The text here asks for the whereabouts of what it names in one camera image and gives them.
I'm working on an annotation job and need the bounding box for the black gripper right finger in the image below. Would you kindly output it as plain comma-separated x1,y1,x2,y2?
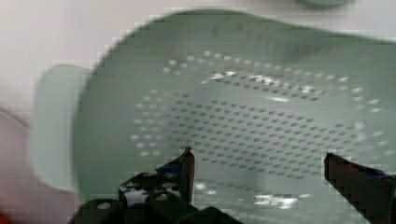
324,153,396,224

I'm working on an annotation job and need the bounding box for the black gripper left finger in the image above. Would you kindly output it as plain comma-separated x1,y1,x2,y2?
119,146,195,205

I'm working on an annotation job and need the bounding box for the green plastic strainer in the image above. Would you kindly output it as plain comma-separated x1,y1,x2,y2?
30,9,395,224

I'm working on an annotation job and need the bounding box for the pink oval plate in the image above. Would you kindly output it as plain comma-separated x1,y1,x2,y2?
0,112,80,224

